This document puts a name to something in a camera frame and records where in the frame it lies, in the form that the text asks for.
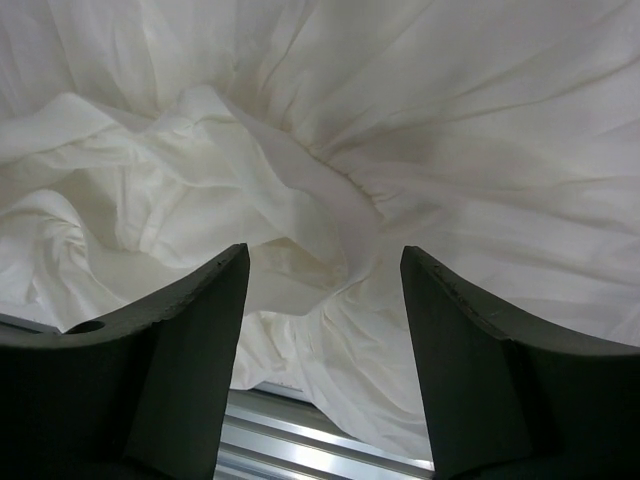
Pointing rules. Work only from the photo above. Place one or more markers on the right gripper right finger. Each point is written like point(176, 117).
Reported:
point(508, 395)

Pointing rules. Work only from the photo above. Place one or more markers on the white skirt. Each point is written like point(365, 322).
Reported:
point(139, 139)

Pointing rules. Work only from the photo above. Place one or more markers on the aluminium mounting rail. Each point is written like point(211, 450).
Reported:
point(265, 436)

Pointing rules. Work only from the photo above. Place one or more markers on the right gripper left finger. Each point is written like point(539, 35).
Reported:
point(138, 393)

